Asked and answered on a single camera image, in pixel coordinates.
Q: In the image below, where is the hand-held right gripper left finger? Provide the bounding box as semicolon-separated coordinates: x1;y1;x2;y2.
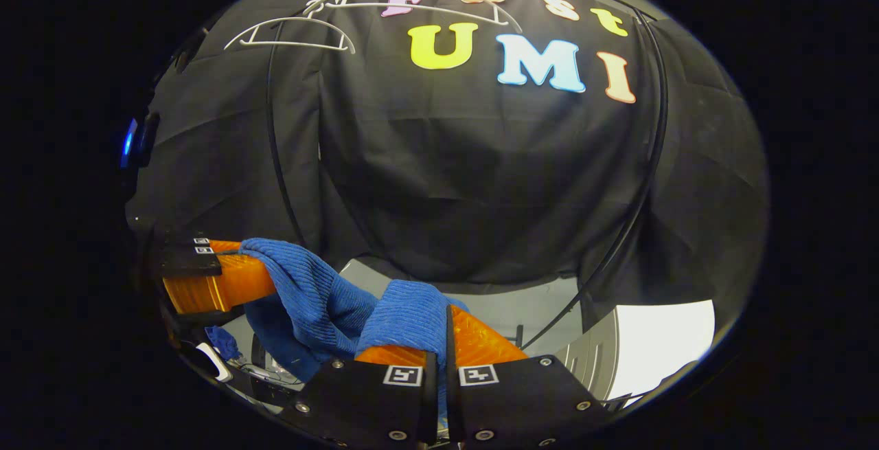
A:
277;344;440;450

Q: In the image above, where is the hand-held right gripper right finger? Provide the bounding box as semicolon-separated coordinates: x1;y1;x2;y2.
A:
445;304;613;449

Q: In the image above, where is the blue corduroy jacket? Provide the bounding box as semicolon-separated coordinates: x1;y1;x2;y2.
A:
205;237;472;423

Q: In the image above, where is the black metal clothes rack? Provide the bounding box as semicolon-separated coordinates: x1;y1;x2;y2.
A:
265;0;670;351

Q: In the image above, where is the white rounded object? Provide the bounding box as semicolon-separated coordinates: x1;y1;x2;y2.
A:
195;342;234;383

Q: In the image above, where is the grey ribbed panel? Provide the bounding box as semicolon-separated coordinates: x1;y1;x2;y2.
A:
555;311;620;404

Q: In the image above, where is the dark device with blue light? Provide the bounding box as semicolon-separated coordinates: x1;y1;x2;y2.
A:
120;112;161;170

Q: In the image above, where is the white flat board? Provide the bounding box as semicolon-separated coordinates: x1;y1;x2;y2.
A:
608;299;716;399

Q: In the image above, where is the black backdrop cloth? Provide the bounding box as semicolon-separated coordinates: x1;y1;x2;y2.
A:
124;0;770;330

